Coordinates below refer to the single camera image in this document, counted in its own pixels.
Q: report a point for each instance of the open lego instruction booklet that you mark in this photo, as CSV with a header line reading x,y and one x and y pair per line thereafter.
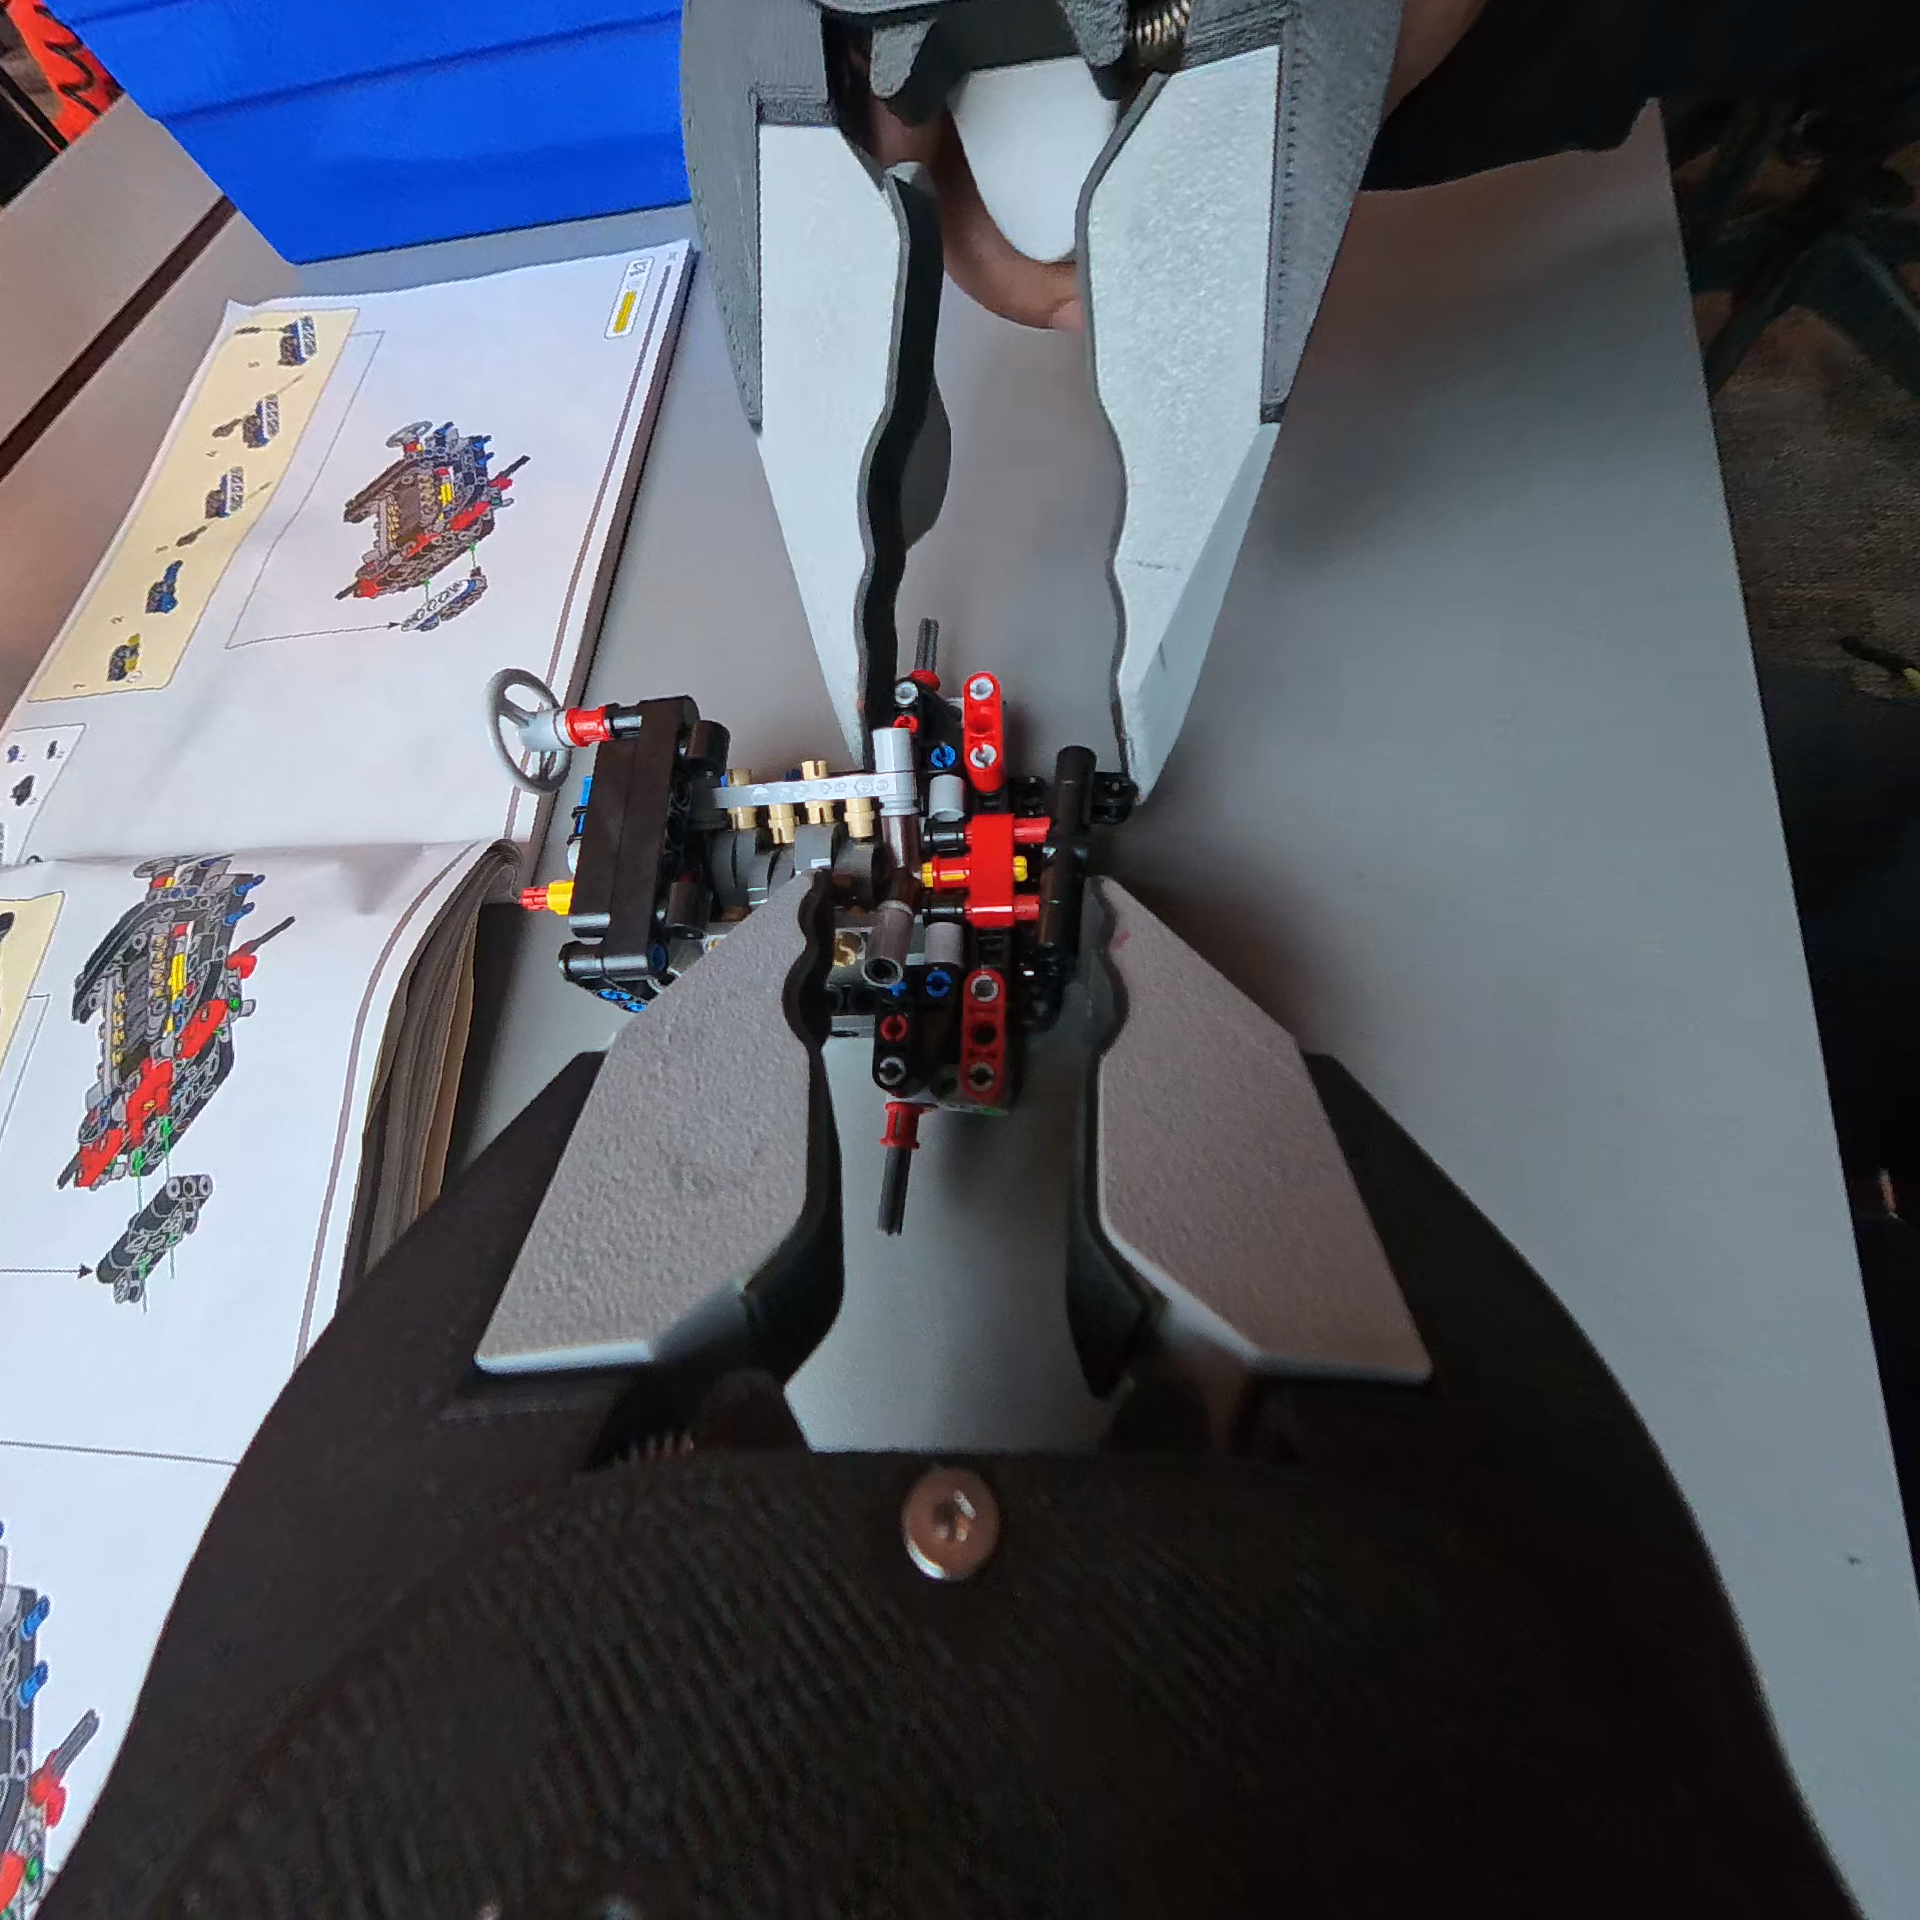
x,y
306,675

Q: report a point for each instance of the blue plastic storage bin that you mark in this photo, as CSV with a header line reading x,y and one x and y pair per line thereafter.
x,y
377,44
447,179

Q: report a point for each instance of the person's right forearm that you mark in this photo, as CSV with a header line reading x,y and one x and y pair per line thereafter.
x,y
1500,104

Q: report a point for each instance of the red and black box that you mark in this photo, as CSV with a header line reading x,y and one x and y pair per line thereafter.
x,y
55,71

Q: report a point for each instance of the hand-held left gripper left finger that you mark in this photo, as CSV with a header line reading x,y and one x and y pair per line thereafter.
x,y
660,1168

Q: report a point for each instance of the person's right hand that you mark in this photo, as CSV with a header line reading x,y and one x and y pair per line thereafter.
x,y
1038,305

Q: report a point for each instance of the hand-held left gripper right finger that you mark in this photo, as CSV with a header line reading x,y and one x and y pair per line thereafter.
x,y
1242,1191

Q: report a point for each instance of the lego technic vehicle model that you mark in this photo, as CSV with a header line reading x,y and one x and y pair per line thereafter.
x,y
963,892

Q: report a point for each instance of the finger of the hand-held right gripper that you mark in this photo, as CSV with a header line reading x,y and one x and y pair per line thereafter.
x,y
1188,326
822,326

